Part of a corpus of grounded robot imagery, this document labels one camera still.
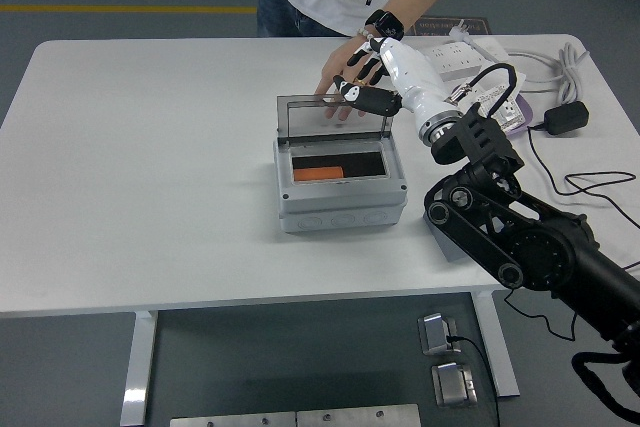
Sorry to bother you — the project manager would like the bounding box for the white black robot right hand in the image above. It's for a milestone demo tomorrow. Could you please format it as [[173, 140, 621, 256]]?
[[331, 36, 460, 126]]

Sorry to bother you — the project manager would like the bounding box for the person's left hand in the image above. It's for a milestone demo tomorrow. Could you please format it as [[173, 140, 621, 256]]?
[[313, 36, 381, 123]]

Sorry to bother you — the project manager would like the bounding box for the transparent hinged box lid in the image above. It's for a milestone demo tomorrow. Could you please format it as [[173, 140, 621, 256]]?
[[276, 91, 396, 143]]

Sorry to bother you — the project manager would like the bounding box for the orange cylindrical battery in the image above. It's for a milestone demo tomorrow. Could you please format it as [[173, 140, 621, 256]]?
[[292, 165, 346, 183]]

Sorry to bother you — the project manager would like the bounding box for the grey plastic enclosure box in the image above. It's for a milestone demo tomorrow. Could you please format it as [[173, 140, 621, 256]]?
[[272, 136, 408, 234]]

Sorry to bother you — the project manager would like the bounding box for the grey battery holder block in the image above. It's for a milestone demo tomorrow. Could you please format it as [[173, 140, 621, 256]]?
[[422, 209, 474, 263]]

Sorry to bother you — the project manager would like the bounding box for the white power strip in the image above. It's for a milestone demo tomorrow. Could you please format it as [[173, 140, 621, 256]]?
[[424, 41, 486, 82]]

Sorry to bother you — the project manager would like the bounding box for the black smartwatch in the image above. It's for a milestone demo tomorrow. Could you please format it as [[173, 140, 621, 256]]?
[[363, 9, 406, 42]]

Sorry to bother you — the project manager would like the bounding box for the brown floor sign mat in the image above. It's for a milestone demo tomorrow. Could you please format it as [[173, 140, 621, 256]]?
[[417, 16, 492, 37]]

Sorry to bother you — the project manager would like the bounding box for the white power plug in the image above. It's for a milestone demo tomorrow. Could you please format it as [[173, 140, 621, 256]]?
[[447, 20, 484, 48]]

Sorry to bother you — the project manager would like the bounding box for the white square card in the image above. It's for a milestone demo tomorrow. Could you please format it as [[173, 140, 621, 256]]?
[[474, 62, 527, 98]]

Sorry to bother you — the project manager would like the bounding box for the small white adapter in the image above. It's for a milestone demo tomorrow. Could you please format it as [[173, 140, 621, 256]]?
[[479, 42, 510, 64]]

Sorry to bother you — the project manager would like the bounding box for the black power adapter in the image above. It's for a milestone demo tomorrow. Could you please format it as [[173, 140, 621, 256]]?
[[542, 100, 590, 137]]

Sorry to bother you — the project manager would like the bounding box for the metal floor socket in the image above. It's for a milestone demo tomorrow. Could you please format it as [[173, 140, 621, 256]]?
[[430, 361, 479, 408], [417, 313, 464, 356]]

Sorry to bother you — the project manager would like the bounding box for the white table leg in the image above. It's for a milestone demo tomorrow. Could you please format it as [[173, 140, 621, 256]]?
[[119, 310, 159, 427], [472, 290, 521, 397]]

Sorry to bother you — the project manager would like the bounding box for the white bead bracelet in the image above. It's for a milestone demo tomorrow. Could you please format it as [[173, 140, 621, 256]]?
[[353, 26, 386, 48]]

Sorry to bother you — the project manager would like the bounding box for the wall socket blister pack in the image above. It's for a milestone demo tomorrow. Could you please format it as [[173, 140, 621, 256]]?
[[477, 86, 530, 134]]

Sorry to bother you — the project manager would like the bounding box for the white power strip cable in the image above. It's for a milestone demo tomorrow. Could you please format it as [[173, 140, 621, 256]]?
[[504, 41, 591, 104]]

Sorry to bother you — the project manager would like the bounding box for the thin black adapter cable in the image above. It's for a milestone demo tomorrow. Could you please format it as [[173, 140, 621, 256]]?
[[527, 122, 640, 231]]

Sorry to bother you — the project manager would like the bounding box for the thin black hanging cable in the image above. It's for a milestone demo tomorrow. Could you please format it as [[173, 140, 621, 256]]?
[[502, 290, 577, 344]]

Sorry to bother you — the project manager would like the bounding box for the black floor socket cable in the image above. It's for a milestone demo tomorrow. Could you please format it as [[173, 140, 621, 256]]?
[[446, 334, 501, 427]]

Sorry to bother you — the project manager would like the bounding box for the metal base plate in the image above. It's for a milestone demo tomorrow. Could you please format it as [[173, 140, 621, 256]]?
[[296, 403, 422, 427], [169, 411, 297, 427]]

